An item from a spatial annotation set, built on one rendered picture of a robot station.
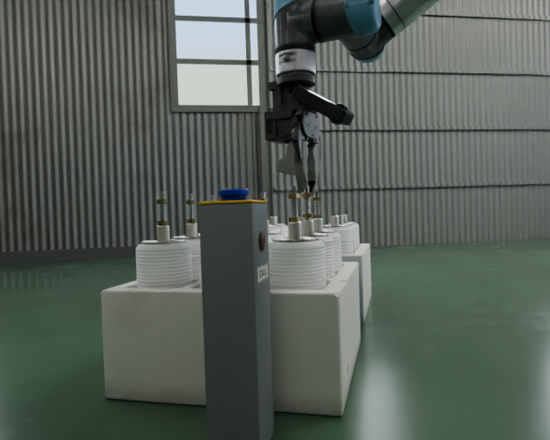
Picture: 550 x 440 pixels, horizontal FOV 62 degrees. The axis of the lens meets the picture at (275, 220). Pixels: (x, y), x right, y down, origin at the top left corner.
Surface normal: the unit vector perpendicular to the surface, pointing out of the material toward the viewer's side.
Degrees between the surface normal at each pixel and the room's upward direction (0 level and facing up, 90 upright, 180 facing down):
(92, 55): 90
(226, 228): 90
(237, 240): 90
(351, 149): 90
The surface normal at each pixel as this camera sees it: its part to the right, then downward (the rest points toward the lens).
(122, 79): 0.17, 0.01
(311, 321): -0.25, 0.03
